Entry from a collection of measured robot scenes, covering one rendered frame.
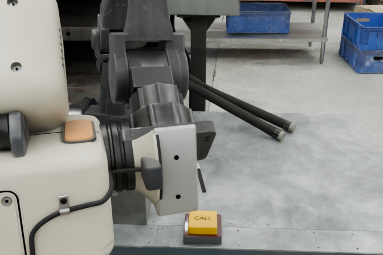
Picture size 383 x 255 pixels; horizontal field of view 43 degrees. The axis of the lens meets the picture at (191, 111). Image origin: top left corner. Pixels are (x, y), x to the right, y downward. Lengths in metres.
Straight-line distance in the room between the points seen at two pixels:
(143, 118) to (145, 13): 0.15
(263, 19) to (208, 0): 2.99
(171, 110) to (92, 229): 0.18
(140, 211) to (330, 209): 0.44
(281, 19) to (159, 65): 4.13
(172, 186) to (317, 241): 0.57
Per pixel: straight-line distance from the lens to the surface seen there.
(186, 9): 1.79
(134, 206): 1.09
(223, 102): 1.53
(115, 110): 0.99
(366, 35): 4.56
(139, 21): 0.67
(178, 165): 0.57
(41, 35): 0.52
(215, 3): 1.78
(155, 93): 0.62
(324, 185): 1.28
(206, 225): 1.04
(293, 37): 4.72
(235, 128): 1.53
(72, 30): 1.81
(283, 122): 1.53
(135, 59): 0.66
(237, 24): 4.74
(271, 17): 4.75
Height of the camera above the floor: 1.47
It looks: 24 degrees down
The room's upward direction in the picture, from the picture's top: straight up
